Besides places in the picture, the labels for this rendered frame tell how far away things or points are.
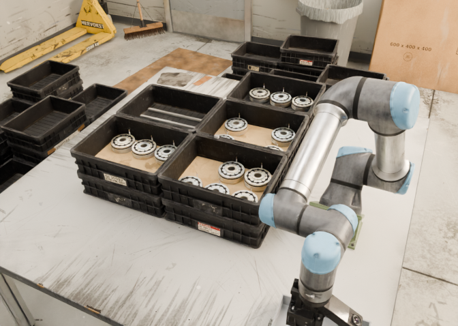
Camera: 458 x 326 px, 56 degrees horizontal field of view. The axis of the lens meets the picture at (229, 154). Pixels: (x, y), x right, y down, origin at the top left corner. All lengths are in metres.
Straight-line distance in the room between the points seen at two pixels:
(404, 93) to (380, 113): 0.07
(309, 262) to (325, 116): 0.41
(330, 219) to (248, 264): 0.62
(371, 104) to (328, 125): 0.12
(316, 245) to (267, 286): 0.62
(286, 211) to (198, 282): 0.60
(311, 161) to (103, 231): 0.94
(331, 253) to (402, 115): 0.43
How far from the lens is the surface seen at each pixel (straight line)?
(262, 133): 1.91
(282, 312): 1.43
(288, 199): 1.01
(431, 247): 2.72
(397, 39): 4.23
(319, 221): 0.97
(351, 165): 1.54
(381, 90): 1.16
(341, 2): 4.34
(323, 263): 0.88
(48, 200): 1.94
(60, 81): 3.16
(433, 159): 3.37
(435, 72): 4.26
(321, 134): 1.11
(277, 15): 4.67
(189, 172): 1.70
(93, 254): 1.66
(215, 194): 1.45
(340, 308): 1.05
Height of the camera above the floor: 1.91
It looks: 37 degrees down
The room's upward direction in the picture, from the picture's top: 2 degrees counter-clockwise
